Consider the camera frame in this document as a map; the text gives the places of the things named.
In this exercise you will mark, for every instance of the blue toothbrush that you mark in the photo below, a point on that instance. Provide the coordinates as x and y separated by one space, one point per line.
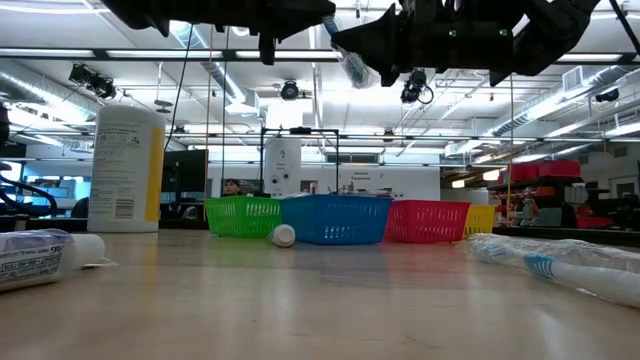
542 265

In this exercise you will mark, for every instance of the black office chair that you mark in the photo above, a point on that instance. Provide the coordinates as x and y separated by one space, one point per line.
81 209

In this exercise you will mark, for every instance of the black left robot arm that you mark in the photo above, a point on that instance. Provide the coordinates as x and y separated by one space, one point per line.
135 10

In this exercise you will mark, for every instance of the white yellow wipes canister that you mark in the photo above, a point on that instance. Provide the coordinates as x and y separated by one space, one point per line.
120 170

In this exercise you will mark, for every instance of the green plastic basket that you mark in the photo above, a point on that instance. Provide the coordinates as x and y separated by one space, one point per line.
240 217

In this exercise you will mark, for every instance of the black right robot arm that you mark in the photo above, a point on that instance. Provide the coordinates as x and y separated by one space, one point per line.
555 30

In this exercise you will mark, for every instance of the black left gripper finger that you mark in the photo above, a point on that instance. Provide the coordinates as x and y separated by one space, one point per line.
295 24
300 7

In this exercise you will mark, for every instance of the black background table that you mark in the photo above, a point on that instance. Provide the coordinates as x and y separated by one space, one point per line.
550 234

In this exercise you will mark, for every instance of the black overhead light beam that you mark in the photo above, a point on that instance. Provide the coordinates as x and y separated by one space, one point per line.
150 54

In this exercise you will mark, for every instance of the black ceiling camera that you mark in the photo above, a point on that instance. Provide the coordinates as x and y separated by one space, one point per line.
607 95

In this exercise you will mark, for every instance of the blue plastic basket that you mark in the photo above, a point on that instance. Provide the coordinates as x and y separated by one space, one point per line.
335 220

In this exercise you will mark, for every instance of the small white toothpaste tube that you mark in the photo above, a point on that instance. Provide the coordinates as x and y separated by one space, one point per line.
35 260
283 236

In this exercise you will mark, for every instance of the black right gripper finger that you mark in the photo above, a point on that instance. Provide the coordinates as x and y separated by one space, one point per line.
380 50
380 25

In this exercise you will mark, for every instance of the dark storage shelf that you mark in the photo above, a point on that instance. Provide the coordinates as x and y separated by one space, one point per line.
530 181

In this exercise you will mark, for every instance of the person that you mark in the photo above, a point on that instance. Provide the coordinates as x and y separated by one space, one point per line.
232 187

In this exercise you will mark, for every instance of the red plastic basket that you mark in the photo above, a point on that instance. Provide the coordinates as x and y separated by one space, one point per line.
427 222

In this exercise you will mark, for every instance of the black overhead camera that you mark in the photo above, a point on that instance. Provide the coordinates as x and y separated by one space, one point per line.
95 82
414 87
289 91

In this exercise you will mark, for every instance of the yellow plastic basket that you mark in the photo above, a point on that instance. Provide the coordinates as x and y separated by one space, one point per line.
480 220

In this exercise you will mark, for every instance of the black computer monitor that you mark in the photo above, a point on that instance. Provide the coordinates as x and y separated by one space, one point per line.
185 170

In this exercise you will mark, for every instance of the red storage bin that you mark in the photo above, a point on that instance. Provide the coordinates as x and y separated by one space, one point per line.
524 172
559 170
595 223

